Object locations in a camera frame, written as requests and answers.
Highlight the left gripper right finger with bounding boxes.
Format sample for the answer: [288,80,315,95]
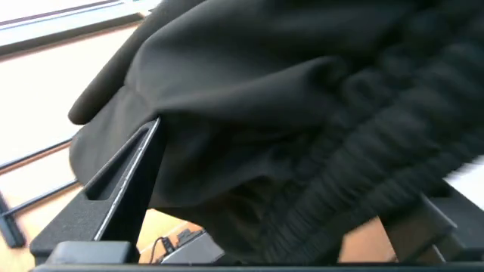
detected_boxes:
[380,183,484,264]

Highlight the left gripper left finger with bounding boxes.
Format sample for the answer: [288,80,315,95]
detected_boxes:
[29,117,167,265]

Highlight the black shorts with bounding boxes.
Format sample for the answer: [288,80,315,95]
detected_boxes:
[67,0,484,265]

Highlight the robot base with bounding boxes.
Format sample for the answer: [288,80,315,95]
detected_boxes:
[160,228,228,264]

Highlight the black clothes rack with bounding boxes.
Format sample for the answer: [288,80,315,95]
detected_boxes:
[0,138,79,249]

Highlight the black cable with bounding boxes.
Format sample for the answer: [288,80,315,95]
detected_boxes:
[148,236,177,264]

